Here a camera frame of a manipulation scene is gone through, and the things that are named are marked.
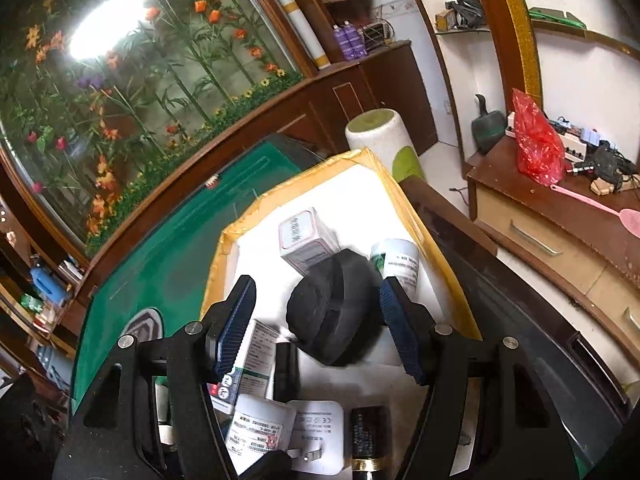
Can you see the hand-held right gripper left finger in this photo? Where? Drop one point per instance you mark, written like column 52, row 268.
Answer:
column 232, row 330

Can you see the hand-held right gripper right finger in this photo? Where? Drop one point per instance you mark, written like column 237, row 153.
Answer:
column 400, row 330

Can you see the white medicine box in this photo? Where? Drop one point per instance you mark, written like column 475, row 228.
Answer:
column 257, row 355

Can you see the white bottle green label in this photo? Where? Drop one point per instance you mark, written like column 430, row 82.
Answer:
column 400, row 265

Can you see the black round rubber pad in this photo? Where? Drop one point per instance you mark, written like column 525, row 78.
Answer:
column 330, row 310

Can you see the white pill bottle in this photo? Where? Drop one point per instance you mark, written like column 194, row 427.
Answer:
column 255, row 430

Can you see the black cylindrical battery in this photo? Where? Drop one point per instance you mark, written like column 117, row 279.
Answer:
column 367, row 440

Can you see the white box red-bordered label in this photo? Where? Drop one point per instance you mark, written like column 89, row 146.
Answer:
column 305, row 240

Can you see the white power adapter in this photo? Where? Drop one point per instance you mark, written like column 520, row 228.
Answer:
column 320, row 430

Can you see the white foam box yellow tape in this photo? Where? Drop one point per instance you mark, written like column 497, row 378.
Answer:
column 360, row 195

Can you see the black marker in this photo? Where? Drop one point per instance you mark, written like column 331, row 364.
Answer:
column 287, row 370

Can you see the mahjong table control panel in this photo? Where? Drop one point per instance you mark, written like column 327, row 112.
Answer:
column 145, row 325

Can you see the blue object on shelf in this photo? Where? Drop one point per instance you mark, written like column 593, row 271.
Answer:
column 47, row 285

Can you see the small red white object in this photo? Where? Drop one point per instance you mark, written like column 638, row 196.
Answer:
column 212, row 181

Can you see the wooden drawer cabinet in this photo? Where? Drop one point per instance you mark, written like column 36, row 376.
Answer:
column 550, row 260

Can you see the white green cylindrical stool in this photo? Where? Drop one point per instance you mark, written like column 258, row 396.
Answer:
column 380, row 145

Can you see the pink fly swatter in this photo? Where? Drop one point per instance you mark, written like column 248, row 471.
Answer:
column 590, row 200

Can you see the red plastic bag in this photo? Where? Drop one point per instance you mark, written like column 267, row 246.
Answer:
column 537, row 140

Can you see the dark wooden cabinet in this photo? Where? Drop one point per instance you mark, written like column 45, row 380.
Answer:
column 390, row 90

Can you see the small wooden piece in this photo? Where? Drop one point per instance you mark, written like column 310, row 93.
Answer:
column 602, row 186

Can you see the white power strip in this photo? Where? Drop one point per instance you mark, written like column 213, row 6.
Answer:
column 575, row 147

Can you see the flower mural glass panel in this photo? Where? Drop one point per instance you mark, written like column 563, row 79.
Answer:
column 150, row 85

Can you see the black glue gun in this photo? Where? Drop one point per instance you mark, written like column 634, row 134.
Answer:
column 607, row 160

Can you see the small yellow box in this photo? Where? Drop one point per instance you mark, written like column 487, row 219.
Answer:
column 444, row 21

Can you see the rolled white poster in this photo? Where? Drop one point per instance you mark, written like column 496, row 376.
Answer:
column 300, row 25

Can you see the gold glitter pillar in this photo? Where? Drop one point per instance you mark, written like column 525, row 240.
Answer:
column 520, row 35

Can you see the black bag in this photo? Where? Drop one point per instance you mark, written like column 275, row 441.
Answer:
column 467, row 7

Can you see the green flat item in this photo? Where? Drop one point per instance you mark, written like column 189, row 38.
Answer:
column 555, row 16

